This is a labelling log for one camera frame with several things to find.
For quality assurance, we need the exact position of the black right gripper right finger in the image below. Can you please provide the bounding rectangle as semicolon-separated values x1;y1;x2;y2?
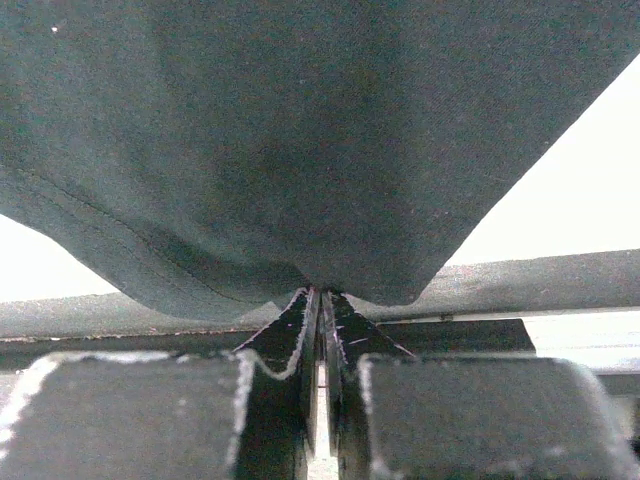
322;290;415;383

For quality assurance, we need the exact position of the black t shirt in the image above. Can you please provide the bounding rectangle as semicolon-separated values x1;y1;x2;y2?
1;1;639;325

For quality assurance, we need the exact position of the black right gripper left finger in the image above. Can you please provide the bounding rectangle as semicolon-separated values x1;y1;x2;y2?
233;287;320;380

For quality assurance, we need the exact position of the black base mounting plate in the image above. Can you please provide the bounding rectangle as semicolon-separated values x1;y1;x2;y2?
1;318;536;372

